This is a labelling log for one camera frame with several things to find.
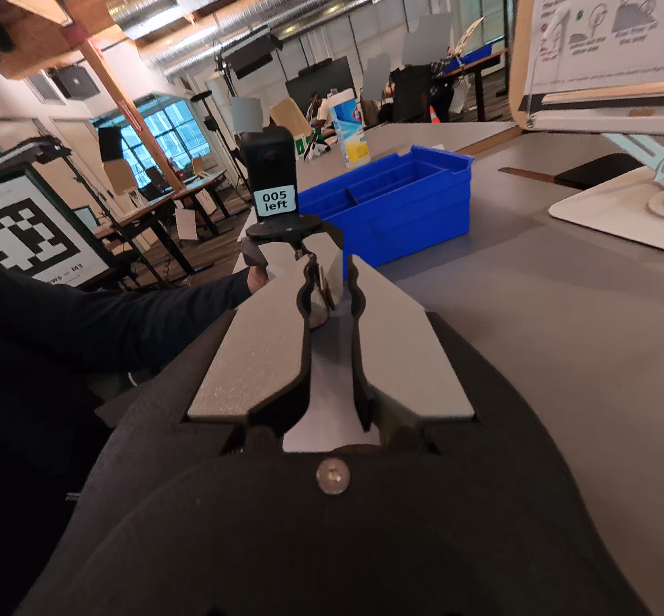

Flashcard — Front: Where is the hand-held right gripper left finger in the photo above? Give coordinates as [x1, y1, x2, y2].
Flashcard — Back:
[186, 255, 318, 426]

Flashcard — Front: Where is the black white marker board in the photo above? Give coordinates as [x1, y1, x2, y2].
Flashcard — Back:
[0, 162, 112, 284]

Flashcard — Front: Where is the white folding stand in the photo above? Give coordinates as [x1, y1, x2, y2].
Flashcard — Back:
[526, 107, 664, 251]

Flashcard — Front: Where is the grey desk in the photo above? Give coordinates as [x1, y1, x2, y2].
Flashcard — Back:
[233, 120, 664, 616]

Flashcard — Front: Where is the black office chair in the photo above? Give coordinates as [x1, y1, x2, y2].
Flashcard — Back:
[389, 65, 434, 124]

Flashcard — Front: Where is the black wall screen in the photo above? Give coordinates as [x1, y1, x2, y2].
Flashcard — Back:
[285, 55, 357, 107]

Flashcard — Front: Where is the black studio light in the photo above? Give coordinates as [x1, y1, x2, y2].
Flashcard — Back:
[49, 63, 102, 101]

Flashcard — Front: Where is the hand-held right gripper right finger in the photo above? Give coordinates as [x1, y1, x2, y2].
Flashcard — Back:
[344, 255, 477, 432]

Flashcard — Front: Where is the brown cardboard piece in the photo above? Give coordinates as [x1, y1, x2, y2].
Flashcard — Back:
[269, 98, 313, 138]

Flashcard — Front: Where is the blue plastic bin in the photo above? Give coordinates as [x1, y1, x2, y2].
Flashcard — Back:
[456, 45, 508, 65]
[298, 145, 475, 267]

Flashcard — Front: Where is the silver ventilation duct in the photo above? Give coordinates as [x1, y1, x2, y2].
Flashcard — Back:
[106, 0, 457, 69]

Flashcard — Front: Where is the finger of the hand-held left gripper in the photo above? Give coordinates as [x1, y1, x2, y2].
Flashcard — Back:
[267, 246, 311, 286]
[314, 247, 345, 311]

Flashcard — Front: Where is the black flat pad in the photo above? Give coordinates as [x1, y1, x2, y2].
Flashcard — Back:
[552, 153, 644, 191]

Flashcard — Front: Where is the white wipes canister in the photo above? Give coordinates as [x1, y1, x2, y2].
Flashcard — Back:
[330, 98, 372, 169]

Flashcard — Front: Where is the black softbox light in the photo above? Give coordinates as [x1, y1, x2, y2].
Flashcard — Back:
[224, 29, 284, 79]

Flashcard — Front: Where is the large window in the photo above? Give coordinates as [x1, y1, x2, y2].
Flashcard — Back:
[92, 99, 211, 175]

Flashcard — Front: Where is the printed instruction board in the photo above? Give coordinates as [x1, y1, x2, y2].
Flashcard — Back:
[510, 0, 664, 131]

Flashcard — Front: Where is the wooden table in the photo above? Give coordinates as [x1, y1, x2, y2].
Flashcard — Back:
[96, 170, 234, 277]
[438, 47, 511, 121]

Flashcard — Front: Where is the person's dark clothing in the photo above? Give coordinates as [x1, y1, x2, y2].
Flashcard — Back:
[0, 362, 156, 616]

